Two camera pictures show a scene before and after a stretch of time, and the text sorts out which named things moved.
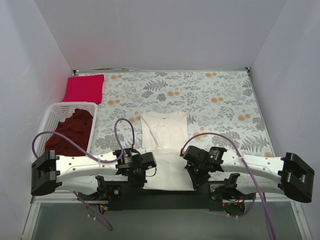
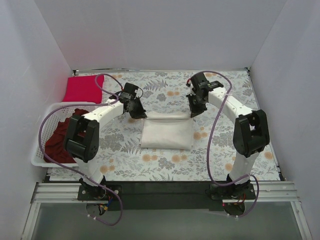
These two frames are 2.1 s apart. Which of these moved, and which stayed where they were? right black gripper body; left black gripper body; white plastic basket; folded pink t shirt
Moved: right black gripper body; left black gripper body
Stayed: white plastic basket; folded pink t shirt
